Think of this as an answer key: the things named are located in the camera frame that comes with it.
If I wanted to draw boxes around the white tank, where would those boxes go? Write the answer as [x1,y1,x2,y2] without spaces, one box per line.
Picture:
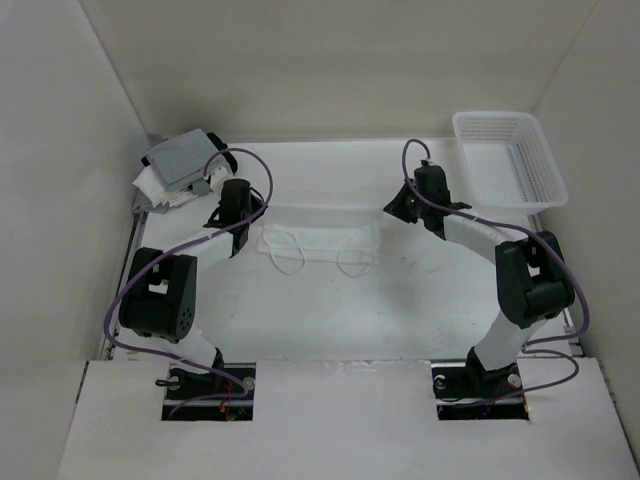
[256,205,382,278]
[132,166,197,213]

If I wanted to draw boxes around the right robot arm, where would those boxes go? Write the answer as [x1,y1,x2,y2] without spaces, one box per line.
[384,160,575,405]

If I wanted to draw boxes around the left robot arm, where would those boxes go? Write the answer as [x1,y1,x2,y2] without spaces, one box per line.
[104,179,267,399]

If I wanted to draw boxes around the white folded tank top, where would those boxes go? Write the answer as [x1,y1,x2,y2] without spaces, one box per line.
[132,166,197,213]

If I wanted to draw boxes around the white plastic basket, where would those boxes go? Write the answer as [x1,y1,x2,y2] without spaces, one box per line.
[452,111,569,216]

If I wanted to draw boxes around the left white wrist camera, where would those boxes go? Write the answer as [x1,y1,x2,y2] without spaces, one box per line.
[207,166,234,194]

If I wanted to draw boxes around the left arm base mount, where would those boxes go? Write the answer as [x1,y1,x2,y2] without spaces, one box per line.
[155,363,257,422]

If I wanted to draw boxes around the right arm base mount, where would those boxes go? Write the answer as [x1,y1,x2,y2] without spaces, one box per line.
[431,363,529,421]

